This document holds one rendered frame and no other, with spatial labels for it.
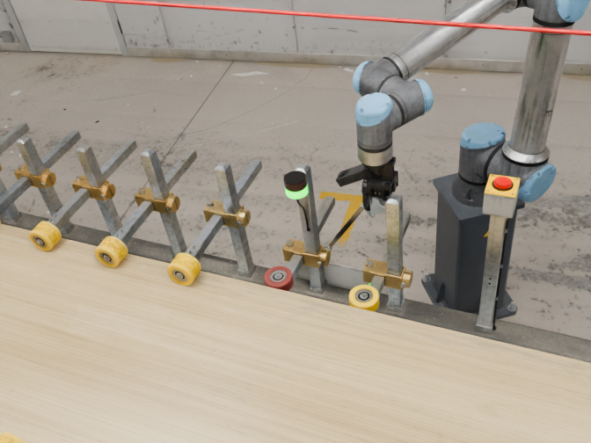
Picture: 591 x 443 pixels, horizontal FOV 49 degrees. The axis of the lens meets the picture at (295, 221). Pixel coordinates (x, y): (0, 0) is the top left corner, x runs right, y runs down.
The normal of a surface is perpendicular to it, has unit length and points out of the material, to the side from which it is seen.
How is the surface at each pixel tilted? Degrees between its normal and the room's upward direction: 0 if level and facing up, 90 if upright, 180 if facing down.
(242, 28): 90
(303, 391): 0
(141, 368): 0
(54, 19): 91
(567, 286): 0
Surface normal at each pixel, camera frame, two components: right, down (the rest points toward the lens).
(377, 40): -0.29, 0.67
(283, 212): -0.11, -0.74
